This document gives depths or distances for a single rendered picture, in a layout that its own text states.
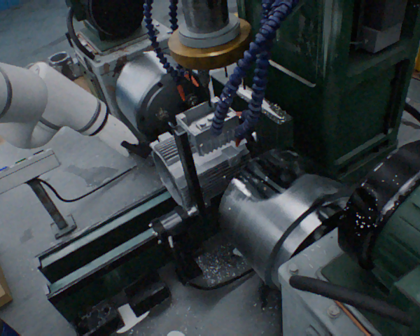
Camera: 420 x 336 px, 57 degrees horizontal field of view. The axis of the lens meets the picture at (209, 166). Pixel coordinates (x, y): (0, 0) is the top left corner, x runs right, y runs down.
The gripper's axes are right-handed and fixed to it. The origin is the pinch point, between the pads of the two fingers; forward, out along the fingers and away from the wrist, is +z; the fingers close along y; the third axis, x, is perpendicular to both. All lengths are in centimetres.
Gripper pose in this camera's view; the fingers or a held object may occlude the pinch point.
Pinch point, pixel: (142, 149)
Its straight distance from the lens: 97.9
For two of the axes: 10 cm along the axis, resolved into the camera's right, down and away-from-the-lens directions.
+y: 5.2, 5.3, -6.7
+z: 5.5, 3.9, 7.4
